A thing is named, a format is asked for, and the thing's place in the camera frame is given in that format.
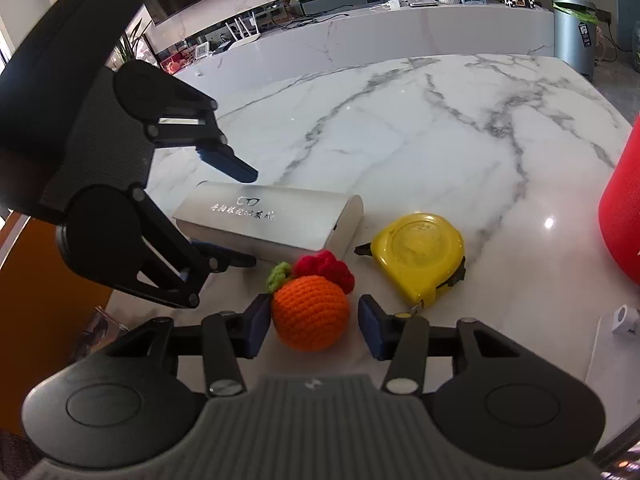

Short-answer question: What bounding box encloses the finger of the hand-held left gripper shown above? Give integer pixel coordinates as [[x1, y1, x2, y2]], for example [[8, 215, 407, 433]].
[[142, 77, 259, 183], [112, 184, 257, 309]]

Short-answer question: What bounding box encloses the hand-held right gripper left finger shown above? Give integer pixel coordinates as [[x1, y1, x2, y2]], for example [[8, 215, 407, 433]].
[[75, 294, 273, 398]]

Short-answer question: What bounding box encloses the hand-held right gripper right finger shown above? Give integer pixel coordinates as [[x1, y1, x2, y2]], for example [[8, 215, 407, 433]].
[[357, 294, 531, 395]]

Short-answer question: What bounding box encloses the crocheted orange fruit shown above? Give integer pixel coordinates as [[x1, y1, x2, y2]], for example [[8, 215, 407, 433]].
[[265, 250, 356, 351]]

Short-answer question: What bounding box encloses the white glasses case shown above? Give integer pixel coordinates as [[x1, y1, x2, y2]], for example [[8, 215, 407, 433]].
[[172, 181, 364, 266]]

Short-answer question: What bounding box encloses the yellow tape measure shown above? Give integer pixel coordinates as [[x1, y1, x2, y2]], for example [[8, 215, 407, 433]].
[[355, 213, 467, 311]]

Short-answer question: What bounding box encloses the orange cardboard box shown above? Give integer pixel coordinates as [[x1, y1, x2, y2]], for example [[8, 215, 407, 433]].
[[0, 210, 133, 441]]

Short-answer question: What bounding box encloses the long-leaf potted plant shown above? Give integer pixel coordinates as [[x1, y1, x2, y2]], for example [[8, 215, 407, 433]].
[[112, 20, 151, 68]]

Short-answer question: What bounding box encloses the white router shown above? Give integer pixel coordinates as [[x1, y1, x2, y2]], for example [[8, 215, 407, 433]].
[[222, 16, 261, 43]]

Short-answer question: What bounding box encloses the white marble TV cabinet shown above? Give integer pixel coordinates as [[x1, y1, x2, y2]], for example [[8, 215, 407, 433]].
[[145, 0, 556, 81]]

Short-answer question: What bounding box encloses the white phone stand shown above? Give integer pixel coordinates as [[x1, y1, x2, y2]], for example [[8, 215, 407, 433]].
[[585, 305, 640, 401]]

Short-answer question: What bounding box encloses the purple fuzzy cloth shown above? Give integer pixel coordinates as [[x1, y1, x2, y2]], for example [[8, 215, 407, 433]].
[[0, 430, 41, 480]]

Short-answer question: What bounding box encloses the red cup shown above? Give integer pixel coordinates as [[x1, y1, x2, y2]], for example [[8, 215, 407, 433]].
[[597, 115, 640, 283]]

